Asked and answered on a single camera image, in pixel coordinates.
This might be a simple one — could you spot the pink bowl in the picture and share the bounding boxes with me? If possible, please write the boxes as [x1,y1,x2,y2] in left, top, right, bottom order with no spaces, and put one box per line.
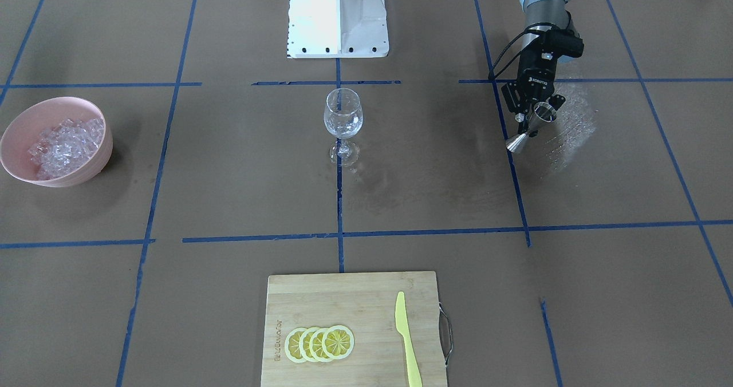
[2,96,113,188]

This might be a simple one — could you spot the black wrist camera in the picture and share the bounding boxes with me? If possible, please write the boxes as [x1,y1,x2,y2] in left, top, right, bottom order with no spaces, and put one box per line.
[539,29,585,62]

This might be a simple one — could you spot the clear ice cube pile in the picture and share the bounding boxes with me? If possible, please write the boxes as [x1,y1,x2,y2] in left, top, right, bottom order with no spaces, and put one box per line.
[27,118,105,180]

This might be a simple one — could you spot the bamboo cutting board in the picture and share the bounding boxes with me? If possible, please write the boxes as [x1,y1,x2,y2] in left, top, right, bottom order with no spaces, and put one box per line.
[260,271,448,386]

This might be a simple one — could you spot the yellow plastic knife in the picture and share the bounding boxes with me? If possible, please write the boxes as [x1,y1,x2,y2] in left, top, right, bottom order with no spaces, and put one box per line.
[393,291,423,386]

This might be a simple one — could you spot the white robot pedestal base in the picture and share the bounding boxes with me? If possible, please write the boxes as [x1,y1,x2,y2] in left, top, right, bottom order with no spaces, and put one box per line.
[286,0,390,59]

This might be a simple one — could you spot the steel double jigger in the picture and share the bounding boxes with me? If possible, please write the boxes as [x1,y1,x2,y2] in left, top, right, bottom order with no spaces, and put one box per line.
[505,102,557,153]

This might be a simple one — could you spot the lemon slice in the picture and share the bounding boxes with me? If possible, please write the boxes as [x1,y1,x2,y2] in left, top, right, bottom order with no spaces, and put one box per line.
[308,329,333,362]
[298,326,321,362]
[285,327,307,364]
[322,325,355,360]

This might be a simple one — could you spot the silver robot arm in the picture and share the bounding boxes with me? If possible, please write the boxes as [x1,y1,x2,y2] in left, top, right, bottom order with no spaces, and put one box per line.
[502,0,584,144]

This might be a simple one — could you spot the clear wine glass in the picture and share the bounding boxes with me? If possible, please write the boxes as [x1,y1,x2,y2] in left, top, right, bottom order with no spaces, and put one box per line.
[323,88,364,166]

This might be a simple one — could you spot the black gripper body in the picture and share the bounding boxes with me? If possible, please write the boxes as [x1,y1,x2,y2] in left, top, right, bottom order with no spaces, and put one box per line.
[515,47,557,108]

